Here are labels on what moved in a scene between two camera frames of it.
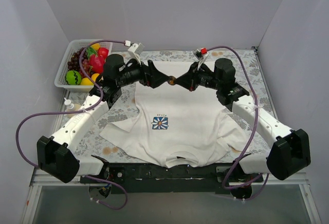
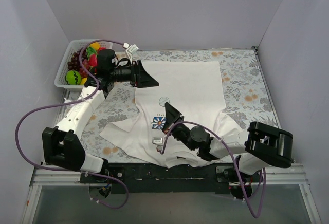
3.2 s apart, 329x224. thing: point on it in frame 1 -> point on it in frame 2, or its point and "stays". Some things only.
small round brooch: (171, 80) -> (163, 100)
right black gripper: (194, 77) -> (174, 126)
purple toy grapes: (74, 64) stays
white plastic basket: (72, 46) stays
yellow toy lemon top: (95, 46) stays
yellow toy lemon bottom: (86, 81) stays
